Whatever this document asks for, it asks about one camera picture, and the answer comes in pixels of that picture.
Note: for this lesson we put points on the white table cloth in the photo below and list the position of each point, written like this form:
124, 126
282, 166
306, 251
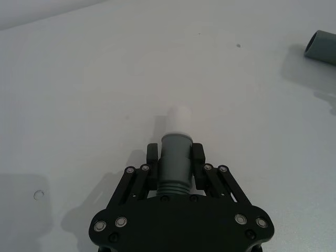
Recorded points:
105, 92

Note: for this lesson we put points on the open round cup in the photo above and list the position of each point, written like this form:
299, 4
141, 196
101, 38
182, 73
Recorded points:
324, 48

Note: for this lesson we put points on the vacuum bottle with steel neck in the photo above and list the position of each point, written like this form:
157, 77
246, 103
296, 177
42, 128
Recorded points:
174, 162

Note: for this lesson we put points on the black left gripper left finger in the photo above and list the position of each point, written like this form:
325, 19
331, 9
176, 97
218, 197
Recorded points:
152, 160

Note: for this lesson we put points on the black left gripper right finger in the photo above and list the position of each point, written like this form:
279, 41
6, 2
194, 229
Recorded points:
198, 160

